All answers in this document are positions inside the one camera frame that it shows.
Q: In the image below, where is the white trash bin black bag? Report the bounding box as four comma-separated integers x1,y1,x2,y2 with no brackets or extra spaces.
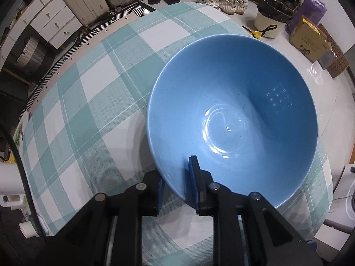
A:
254,0,293,39

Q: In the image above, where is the purple bag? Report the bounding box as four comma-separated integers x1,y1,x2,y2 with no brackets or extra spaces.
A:
285,0,327,34

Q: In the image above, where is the woven laundry basket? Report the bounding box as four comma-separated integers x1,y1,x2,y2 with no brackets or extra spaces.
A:
14,37,55,77

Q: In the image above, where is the white drawer cabinet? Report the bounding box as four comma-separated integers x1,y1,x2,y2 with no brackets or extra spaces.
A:
1,0,83,66

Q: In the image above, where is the cardboard box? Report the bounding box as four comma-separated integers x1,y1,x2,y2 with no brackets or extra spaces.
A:
289,16,331,63

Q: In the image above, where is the yellow plastic bag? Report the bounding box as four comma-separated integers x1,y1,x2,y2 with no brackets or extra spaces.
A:
242,25,278,40

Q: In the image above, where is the black cable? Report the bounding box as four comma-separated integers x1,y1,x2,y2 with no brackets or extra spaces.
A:
0,118,48,241

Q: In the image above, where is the teal white checkered tablecloth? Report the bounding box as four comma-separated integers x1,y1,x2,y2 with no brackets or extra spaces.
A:
22,2,333,265

